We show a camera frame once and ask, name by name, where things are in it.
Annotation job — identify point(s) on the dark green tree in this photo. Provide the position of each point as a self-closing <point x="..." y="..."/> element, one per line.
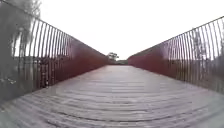
<point x="113" y="56"/>

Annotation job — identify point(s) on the grey wooden plank deck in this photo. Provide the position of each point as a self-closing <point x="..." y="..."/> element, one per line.
<point x="115" y="90"/>

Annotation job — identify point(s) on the red metal bar railing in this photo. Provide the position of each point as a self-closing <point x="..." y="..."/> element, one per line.
<point x="66" y="56"/>
<point x="173" y="55"/>

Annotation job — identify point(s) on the thin sparse tree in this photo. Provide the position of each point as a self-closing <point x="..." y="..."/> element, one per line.
<point x="198" y="46"/>

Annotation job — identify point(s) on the tall leafy tree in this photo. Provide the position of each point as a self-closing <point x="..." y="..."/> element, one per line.
<point x="24" y="20"/>

